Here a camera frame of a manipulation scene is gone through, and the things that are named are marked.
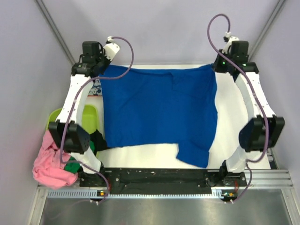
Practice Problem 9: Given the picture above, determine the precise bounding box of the royal blue printed t-shirt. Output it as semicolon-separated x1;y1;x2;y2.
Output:
101;65;218;167

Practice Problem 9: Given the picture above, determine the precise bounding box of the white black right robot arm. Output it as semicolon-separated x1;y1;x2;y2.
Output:
212;37;285;186

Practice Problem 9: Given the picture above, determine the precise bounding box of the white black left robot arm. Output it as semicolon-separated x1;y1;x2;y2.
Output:
48;41;108;186

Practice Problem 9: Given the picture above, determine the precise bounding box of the folded navy cartoon t-shirt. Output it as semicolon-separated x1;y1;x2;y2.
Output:
88;79;102;96

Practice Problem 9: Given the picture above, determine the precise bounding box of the lime green plastic basket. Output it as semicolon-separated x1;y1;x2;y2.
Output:
45;105;100;134

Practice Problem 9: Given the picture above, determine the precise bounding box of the black crumpled t-shirt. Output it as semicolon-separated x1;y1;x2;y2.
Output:
90;130;109;156

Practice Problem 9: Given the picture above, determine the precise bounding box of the green crumpled t-shirt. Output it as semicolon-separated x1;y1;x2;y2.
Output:
64;141;95;174

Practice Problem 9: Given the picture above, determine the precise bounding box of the pink crumpled t-shirt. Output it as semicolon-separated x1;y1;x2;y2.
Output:
32;130;78;190

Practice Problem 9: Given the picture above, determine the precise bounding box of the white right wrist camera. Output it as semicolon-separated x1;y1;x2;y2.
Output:
222;31;240;54

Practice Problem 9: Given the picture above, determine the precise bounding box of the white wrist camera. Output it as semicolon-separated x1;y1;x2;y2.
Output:
222;31;240;54
103;36;120;61

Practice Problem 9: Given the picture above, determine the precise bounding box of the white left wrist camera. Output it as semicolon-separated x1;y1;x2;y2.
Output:
103;36;120;61

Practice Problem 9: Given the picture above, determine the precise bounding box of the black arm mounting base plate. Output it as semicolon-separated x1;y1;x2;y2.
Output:
79;168;247;195

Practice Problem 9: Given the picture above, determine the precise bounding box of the aluminium frame rail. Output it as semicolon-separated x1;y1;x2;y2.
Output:
37;147;294;188

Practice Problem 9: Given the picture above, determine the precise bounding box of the grey slotted cable duct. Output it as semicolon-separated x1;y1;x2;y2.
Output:
46;188;237;200

